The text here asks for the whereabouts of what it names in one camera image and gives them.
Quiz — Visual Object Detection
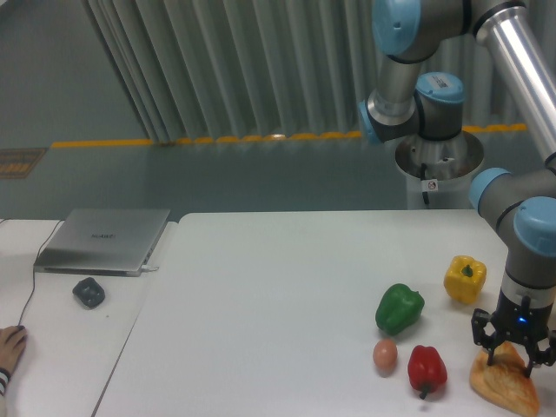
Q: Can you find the black pedestal cable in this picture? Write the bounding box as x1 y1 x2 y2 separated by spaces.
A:
419 162 431 207

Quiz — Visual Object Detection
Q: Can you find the red bell pepper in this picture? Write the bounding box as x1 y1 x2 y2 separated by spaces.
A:
407 345 447 400

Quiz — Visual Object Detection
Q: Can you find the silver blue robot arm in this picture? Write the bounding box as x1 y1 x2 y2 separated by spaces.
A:
359 1 555 367

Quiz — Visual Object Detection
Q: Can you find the silver closed laptop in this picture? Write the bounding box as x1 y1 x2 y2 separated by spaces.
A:
34 208 170 276

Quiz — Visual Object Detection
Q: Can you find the white pleated curtain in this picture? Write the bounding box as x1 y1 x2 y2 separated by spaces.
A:
82 0 556 142

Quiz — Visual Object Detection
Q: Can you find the small black plastic tray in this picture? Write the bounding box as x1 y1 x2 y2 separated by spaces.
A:
72 277 105 309

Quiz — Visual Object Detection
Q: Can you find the thin black mouse cable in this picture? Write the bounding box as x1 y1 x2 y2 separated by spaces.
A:
18 219 66 328

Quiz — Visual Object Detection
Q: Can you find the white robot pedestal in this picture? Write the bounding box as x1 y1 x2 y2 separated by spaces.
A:
394 131 484 209

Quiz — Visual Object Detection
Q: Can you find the triangular golden bread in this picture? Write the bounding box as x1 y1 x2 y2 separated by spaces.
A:
469 341 540 416

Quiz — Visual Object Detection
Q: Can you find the person's hand on mouse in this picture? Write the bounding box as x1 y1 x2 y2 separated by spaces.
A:
0 326 27 376

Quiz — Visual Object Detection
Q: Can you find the yellow bell pepper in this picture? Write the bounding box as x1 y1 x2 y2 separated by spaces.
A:
444 255 487 305

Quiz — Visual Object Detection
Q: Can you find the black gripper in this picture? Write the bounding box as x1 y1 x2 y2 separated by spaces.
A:
471 291 555 378

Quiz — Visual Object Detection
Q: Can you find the green bell pepper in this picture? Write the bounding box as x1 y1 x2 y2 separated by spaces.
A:
375 283 425 336

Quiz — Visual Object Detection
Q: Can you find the striped sleeve forearm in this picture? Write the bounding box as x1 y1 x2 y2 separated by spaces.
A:
0 368 10 417

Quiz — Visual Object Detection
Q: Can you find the brown egg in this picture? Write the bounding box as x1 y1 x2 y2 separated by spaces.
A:
373 339 398 372

